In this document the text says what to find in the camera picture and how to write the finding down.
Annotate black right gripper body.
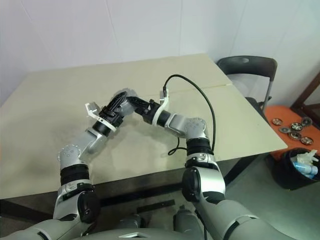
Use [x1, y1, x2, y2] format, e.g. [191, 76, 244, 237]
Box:
[140, 98, 161, 125]

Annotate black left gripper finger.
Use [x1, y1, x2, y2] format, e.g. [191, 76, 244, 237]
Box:
[109, 91, 128, 111]
[116, 95, 130, 114]

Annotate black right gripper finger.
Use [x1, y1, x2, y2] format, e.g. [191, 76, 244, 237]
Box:
[126, 95, 149, 106]
[128, 100, 144, 113]

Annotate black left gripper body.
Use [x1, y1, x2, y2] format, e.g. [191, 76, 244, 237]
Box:
[98, 105, 125, 128]

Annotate round motor housing with rotor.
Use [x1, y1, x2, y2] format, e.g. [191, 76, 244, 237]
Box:
[109, 88, 138, 119]

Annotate black flat floor strip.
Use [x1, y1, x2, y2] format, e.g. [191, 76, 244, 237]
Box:
[136, 199, 175, 214]

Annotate dark rounded grey shape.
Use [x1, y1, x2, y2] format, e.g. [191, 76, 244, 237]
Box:
[119, 213, 146, 230]
[173, 205, 201, 233]

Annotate black folding chair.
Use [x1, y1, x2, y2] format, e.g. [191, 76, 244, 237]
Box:
[215, 55, 279, 111]

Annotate orange stool seat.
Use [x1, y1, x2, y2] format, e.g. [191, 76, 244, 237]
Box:
[263, 104, 320, 161]

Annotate grey robot torso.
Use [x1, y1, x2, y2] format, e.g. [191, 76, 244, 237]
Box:
[82, 228, 226, 240]

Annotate black trash bin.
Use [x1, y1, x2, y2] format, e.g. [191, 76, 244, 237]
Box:
[270, 147, 320, 193]

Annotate white crumpled trash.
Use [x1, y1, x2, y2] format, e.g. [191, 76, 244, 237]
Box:
[293, 149, 320, 165]

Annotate blue and white bottle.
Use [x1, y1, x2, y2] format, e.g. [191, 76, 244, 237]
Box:
[291, 160, 319, 176]

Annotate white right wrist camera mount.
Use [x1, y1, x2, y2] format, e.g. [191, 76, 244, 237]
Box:
[152, 85, 171, 126]

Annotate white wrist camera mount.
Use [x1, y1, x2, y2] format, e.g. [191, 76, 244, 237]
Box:
[152, 85, 171, 126]
[84, 100, 118, 133]

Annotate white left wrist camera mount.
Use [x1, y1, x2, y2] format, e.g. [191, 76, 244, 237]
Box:
[84, 100, 118, 133]

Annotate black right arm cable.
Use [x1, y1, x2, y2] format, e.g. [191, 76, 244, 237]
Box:
[162, 74, 217, 157]

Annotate black table frame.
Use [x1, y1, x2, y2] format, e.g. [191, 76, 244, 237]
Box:
[0, 172, 192, 222]

